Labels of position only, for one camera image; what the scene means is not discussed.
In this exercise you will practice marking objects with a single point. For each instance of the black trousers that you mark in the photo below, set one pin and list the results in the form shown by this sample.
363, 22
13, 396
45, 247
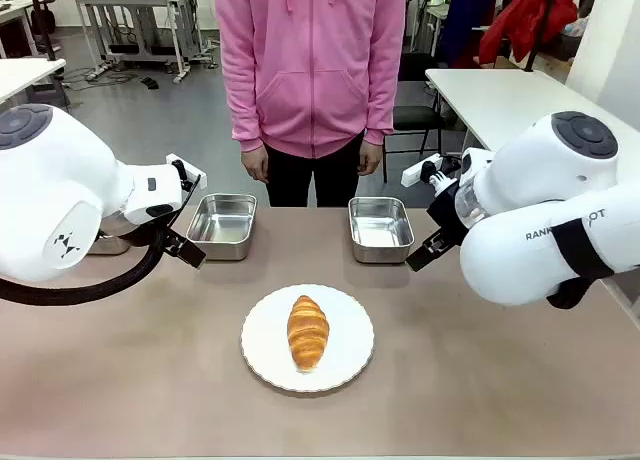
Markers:
295, 180

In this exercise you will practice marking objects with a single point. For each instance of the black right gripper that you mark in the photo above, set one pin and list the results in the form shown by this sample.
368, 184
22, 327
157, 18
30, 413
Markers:
450, 215

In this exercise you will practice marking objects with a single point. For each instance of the dark blue garment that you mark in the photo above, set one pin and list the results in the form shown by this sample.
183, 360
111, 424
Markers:
465, 25

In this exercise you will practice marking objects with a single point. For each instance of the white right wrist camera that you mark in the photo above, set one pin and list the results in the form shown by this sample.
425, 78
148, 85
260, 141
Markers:
415, 172

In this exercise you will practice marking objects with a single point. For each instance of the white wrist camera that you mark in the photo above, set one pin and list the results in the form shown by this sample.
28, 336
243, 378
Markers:
192, 169
415, 172

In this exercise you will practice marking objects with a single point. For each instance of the white side desk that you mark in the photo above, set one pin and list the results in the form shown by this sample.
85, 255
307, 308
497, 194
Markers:
500, 105

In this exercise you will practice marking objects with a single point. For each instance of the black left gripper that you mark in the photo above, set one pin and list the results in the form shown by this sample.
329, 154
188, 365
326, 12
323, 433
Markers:
150, 230

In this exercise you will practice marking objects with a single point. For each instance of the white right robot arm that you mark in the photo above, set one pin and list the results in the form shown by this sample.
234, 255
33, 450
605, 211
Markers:
540, 180

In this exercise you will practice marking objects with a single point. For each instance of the red jacket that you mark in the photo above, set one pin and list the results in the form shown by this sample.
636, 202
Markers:
530, 20

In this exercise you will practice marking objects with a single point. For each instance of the golden croissant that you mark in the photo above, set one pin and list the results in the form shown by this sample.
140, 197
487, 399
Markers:
307, 332

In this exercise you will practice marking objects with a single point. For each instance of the pink zip hoodie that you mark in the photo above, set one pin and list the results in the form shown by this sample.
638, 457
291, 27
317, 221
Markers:
310, 65

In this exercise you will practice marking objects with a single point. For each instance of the person's left hand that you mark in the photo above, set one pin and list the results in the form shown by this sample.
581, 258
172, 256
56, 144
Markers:
371, 161

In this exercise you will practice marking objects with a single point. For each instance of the black office chair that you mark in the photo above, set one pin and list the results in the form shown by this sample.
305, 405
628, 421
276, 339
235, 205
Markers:
417, 110

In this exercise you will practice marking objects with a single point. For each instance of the black stand pole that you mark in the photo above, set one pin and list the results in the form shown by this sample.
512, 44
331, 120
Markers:
542, 25

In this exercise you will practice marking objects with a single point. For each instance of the person's right hand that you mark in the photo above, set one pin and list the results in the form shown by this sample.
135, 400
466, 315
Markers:
256, 165

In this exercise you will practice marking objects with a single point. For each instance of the rectangular steel container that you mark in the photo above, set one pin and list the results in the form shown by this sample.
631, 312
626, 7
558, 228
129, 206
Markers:
381, 227
110, 242
222, 225

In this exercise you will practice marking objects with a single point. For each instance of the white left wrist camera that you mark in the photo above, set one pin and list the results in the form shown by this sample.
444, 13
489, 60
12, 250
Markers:
192, 169

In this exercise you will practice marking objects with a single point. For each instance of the white lab workbench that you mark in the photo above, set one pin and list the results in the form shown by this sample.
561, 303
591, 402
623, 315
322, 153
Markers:
135, 0

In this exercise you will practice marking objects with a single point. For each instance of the white scalloped plate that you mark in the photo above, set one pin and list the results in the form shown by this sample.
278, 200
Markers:
345, 340

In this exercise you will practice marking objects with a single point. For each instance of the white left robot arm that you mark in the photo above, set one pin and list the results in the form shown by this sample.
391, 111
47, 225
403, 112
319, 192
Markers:
50, 190

